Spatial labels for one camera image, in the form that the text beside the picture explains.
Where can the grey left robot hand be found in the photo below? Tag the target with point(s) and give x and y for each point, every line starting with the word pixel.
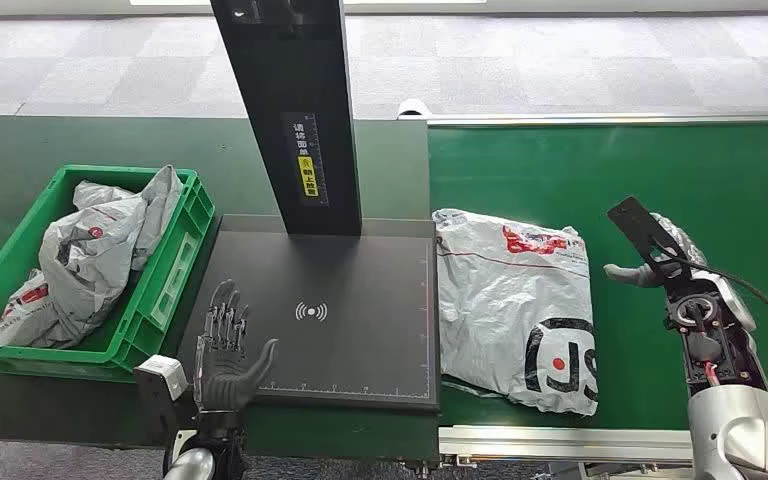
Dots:
pixel 225 387

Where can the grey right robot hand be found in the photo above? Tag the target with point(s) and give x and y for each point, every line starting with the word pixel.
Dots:
pixel 685 248

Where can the grey poly mailer package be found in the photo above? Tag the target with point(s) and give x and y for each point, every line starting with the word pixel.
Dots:
pixel 510 311

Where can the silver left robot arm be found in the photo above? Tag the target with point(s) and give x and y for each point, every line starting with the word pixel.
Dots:
pixel 192 464

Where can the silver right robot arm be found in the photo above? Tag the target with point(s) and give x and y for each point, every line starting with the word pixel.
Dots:
pixel 735 424

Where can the green conveyor belt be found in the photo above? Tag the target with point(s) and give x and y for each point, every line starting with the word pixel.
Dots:
pixel 689 172

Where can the black inbound scanner machine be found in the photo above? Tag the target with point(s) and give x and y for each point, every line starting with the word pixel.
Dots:
pixel 357 344

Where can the white conveyor end cap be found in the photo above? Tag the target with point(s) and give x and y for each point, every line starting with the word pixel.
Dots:
pixel 414 109

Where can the green plastic crate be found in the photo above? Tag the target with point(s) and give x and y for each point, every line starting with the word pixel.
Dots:
pixel 165 285

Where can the large crumpled grey mailer bag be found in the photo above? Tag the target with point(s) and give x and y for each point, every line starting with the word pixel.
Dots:
pixel 86 265

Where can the small crumpled grey mailer bag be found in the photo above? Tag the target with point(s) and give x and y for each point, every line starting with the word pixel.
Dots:
pixel 159 205

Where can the yellow warning label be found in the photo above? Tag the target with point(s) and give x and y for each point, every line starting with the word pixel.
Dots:
pixel 308 175

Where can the black right wrist camera bracket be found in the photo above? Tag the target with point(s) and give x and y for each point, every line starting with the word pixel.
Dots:
pixel 639 225

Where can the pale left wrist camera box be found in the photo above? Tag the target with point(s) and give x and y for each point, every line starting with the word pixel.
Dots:
pixel 159 378

